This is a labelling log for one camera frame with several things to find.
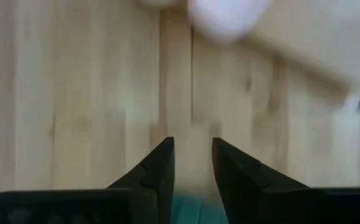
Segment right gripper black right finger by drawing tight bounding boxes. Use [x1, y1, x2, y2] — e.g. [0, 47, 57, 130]
[212, 138, 360, 224]

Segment teal slide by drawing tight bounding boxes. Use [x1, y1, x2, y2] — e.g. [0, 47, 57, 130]
[171, 194, 230, 224]

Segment white shelf leg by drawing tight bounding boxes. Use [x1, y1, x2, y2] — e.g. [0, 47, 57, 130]
[331, 90, 360, 187]

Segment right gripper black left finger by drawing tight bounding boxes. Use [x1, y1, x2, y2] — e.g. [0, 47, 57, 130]
[0, 137, 175, 224]

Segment light wooden shelf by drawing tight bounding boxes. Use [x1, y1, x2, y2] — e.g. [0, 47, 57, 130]
[248, 0, 360, 103]

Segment pale pink slide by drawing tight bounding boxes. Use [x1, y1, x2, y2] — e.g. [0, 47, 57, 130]
[187, 0, 271, 43]

